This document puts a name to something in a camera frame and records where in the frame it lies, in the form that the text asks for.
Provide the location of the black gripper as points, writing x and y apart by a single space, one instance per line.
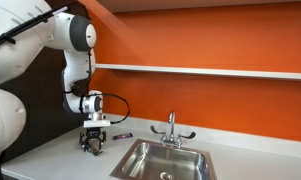
93 134

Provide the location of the purple protein bar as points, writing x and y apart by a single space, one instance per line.
122 136

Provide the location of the dark wood cabinet panel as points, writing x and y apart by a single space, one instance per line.
40 100

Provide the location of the stainless steel sink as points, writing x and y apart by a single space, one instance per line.
163 163

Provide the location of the chrome faucet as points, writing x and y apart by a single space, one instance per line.
171 126

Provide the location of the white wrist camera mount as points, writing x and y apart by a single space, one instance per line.
96 123

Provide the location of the thin white wall shelf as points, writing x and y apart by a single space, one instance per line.
190 70

